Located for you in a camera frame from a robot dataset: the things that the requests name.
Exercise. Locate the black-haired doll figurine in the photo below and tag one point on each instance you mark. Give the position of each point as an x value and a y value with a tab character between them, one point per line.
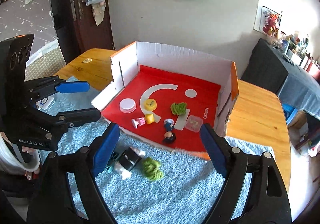
169	137

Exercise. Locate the dark wooden door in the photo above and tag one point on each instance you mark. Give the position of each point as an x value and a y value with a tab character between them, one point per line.
76	28

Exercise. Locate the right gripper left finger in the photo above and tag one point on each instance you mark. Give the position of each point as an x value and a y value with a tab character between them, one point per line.
52	201

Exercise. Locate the small card on table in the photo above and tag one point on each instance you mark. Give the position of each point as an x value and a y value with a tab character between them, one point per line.
87	60

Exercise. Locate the blue doll figurine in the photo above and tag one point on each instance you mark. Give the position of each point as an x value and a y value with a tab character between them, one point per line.
169	124

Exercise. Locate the green fuzzy scrunchie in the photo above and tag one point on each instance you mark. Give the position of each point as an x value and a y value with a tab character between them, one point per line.
151	169
178	108

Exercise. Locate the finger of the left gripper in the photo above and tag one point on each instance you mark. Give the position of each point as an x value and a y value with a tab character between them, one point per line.
35	129
40	88

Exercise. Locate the light blue fluffy towel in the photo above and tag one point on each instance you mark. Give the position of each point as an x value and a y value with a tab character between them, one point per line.
184	194

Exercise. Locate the red toy picture frame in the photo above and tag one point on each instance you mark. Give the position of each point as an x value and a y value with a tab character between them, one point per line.
268	21

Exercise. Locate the white orange cardboard box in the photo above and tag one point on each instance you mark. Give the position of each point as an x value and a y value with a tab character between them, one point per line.
125	65

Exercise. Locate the blue cloth covered sideboard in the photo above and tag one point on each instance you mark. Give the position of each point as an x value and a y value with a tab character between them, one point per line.
294	86

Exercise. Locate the black white sock roll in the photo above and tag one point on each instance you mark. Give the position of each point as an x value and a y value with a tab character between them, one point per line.
127	161

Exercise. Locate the white timer device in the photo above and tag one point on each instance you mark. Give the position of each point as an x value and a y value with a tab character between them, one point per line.
45	104

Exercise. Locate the yellow round container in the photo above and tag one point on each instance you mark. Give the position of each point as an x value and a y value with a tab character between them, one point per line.
150	105

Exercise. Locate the pink clear plastic box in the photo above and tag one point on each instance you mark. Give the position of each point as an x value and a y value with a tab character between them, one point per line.
193	123

